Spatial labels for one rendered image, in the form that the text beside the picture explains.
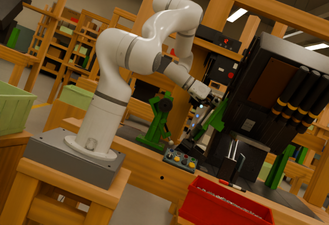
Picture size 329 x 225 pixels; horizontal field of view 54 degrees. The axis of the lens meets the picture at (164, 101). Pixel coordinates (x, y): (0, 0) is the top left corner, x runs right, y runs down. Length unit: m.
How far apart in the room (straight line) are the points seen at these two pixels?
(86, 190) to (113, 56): 0.43
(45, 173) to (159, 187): 0.59
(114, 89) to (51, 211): 0.42
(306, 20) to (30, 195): 1.77
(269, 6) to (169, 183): 1.24
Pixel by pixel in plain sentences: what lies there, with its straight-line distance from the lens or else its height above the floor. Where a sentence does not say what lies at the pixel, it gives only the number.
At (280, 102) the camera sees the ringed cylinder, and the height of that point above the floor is 1.33.
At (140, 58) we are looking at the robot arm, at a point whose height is 1.26.
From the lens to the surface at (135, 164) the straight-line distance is 1.46.
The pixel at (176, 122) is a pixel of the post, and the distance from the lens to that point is 2.02.
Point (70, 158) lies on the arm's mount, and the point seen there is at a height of 0.90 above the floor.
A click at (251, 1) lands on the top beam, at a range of 2.13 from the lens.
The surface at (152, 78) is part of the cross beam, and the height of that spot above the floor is 1.22.
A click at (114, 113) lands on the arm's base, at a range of 1.09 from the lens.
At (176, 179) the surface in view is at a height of 0.85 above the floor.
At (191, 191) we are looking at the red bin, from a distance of 1.20.
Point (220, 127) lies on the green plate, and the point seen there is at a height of 1.12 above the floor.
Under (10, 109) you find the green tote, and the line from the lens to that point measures 1.39.
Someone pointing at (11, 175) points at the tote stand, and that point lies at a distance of 1.57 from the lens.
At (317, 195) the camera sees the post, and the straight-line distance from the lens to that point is 2.25.
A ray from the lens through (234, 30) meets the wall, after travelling 12.13.
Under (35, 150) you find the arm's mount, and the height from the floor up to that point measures 0.88.
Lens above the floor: 1.21
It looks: 3 degrees down
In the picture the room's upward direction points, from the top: 22 degrees clockwise
